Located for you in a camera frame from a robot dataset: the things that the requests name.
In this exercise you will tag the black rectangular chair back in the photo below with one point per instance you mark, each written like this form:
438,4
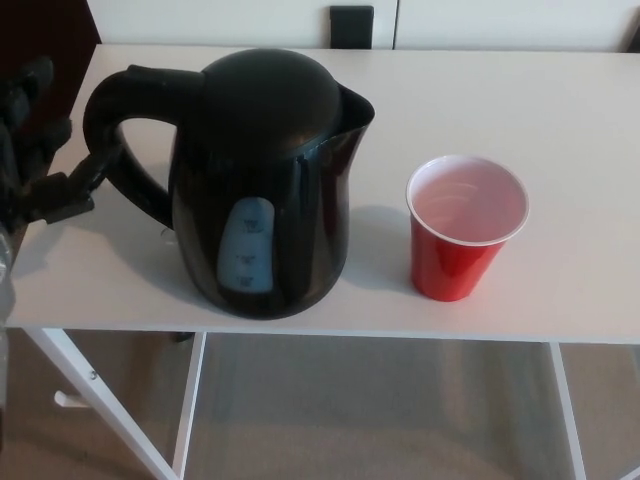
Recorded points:
351,27

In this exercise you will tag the white hook peg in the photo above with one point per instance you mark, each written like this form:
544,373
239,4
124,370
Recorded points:
67,400

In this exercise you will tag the white metal table leg frame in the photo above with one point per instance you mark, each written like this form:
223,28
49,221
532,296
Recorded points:
565,410
192,400

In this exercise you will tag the red plastic cup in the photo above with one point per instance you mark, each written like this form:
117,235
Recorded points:
455,270

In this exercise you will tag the black electric kettle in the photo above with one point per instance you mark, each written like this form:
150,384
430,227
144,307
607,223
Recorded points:
280,175

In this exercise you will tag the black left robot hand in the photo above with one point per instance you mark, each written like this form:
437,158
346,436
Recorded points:
55,197

